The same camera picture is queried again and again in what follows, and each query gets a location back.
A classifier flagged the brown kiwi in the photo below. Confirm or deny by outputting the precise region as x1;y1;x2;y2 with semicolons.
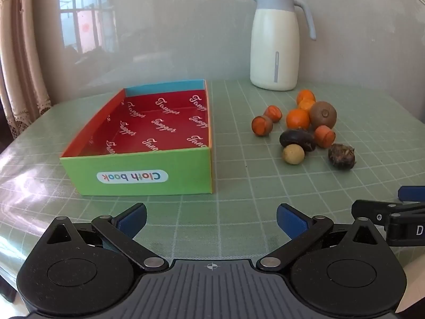
309;101;338;130

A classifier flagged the white thermos jug grey lid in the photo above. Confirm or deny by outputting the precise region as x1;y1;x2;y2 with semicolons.
249;0;316;91

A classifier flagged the colourful cardboard box red inside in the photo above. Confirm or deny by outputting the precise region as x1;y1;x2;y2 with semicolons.
60;79;213;196

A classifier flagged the small yellow longan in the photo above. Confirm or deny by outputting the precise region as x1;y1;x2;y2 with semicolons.
282;144;305;165

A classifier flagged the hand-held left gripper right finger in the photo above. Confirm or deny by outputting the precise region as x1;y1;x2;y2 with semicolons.
256;203;382;272

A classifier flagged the carrot piece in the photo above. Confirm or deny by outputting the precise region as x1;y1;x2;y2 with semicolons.
314;125;336;148
264;105;283;122
251;115;274;136

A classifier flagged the beige lace curtain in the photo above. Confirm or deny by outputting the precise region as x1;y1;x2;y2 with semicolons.
0;0;54;140

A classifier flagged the dark purple round fruit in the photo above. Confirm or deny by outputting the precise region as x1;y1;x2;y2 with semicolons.
279;129;317;152

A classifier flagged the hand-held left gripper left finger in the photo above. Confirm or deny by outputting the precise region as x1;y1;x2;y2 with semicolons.
46;203;169;272

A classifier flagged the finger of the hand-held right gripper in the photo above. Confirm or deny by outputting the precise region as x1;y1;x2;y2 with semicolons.
351;199;425;230
398;186;425;203

